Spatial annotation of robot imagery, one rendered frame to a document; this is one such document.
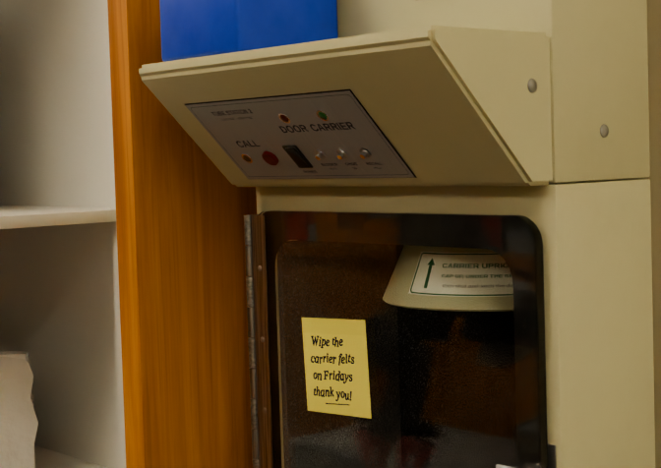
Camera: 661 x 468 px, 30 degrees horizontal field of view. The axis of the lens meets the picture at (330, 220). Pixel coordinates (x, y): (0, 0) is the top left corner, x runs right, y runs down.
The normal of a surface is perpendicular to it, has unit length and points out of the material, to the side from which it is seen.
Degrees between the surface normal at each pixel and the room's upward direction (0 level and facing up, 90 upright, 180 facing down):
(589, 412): 90
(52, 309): 90
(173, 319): 90
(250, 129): 135
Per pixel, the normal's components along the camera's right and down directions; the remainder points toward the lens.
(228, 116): -0.50, 0.75
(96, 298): -0.74, 0.06
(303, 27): 0.66, 0.02
